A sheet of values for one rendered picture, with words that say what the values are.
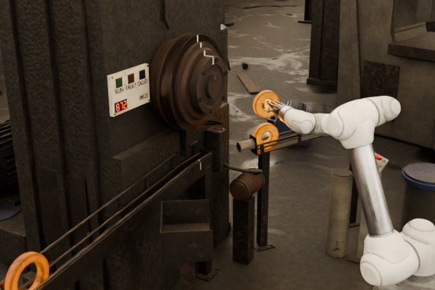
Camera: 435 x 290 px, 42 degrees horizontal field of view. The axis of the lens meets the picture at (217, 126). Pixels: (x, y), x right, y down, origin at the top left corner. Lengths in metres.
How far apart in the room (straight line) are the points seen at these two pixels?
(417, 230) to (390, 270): 0.23
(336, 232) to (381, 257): 1.00
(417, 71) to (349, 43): 0.68
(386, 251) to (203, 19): 1.47
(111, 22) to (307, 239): 1.89
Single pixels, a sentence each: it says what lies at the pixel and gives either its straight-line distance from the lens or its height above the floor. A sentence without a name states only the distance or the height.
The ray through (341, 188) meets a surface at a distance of 3.23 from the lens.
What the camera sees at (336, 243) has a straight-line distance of 3.39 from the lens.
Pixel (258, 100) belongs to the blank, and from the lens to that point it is 3.09.
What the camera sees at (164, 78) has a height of 1.18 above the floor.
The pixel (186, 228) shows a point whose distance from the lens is 2.46.
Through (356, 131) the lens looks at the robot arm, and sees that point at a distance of 2.27.
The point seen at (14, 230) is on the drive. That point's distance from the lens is 3.35.
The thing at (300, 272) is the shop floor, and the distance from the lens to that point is 3.28.
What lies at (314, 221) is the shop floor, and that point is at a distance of 3.80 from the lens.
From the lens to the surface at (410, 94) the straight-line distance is 5.08.
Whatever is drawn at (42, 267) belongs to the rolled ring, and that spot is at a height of 0.67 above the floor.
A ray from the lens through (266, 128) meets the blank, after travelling 3.16.
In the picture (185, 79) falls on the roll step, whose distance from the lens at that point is 2.56.
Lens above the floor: 1.83
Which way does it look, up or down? 20 degrees down
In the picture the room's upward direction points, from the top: straight up
